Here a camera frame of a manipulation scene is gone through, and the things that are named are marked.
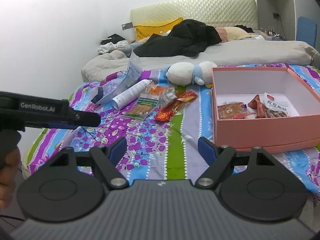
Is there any orange tofu snack packet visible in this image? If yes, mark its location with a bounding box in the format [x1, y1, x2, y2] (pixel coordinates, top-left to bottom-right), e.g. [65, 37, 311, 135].
[217, 102, 255, 120]

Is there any dark red foil snack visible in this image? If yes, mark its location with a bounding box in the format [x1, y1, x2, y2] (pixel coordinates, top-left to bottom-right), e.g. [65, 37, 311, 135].
[248, 94, 266, 119]

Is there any green pickled vegetable packet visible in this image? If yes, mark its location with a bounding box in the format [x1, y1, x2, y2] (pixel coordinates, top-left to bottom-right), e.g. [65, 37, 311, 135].
[125, 92, 161, 120]

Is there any red spicy strip packet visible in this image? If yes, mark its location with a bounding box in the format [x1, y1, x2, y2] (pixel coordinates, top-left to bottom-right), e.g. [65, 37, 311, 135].
[177, 91, 197, 102]

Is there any red orange snack packet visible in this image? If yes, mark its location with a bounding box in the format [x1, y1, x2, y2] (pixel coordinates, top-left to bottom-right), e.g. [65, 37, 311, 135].
[155, 100, 182, 122]

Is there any shrimp flavor snack bag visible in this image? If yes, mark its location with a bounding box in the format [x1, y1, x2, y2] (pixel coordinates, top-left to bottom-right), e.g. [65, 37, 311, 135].
[264, 93, 290, 118]

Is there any grey clear snack packet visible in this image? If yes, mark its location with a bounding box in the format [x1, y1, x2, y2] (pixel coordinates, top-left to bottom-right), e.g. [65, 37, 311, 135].
[159, 87, 176, 110]

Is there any person's left hand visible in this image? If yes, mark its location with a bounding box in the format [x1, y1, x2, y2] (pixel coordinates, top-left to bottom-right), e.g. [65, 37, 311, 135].
[0, 147, 21, 209]

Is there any white spray bottle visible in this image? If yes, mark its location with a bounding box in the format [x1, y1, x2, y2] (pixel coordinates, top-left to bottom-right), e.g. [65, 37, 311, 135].
[111, 79, 152, 111]

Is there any pale blue plastic pouch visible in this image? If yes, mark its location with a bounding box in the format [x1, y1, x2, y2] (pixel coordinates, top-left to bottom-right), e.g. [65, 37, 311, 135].
[89, 52, 143, 104]

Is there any colourful floral bed sheet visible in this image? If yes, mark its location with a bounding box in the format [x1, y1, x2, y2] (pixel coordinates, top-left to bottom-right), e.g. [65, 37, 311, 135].
[22, 63, 319, 199]

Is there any pink cardboard box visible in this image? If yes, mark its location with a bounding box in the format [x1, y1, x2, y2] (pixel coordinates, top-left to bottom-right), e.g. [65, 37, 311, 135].
[212, 67, 319, 153]

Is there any white blue plush toy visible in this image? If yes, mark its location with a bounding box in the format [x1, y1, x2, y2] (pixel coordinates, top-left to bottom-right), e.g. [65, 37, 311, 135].
[163, 61, 217, 86]

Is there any grey duvet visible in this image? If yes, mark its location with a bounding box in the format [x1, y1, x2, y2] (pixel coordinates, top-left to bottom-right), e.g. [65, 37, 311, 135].
[81, 40, 319, 82]

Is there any pile of clothes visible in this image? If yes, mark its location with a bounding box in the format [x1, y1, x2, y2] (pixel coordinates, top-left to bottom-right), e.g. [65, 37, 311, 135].
[98, 34, 131, 55]

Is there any black jacket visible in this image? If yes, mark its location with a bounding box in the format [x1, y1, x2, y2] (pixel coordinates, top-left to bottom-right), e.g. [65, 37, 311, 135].
[133, 20, 222, 58]

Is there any beige pink pillow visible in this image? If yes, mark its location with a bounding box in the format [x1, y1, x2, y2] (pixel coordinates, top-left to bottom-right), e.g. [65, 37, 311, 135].
[215, 27, 251, 43]

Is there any yellow pillow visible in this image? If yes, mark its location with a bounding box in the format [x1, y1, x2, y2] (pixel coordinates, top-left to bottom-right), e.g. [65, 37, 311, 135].
[134, 17, 183, 41]

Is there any cream quilted headboard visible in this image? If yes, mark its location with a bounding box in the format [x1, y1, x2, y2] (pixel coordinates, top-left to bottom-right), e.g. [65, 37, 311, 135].
[130, 0, 259, 29]

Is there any blue mat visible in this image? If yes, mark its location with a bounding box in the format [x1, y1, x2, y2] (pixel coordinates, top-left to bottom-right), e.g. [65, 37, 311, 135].
[296, 16, 317, 48]

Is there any white wardrobe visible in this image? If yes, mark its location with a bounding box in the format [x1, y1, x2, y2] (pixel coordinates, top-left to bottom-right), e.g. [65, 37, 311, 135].
[256, 0, 319, 40]

